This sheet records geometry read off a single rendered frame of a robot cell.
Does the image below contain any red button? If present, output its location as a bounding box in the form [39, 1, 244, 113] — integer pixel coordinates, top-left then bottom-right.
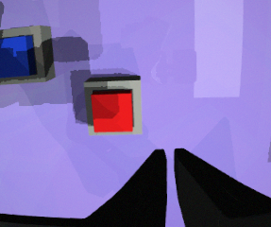
[83, 76, 143, 135]

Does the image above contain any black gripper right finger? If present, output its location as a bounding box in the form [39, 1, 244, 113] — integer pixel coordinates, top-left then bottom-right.
[174, 148, 271, 227]

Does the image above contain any blue button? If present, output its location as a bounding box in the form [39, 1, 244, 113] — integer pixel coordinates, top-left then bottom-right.
[0, 26, 56, 84]

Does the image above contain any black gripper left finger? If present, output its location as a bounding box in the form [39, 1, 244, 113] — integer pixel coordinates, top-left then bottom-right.
[0, 148, 168, 227]

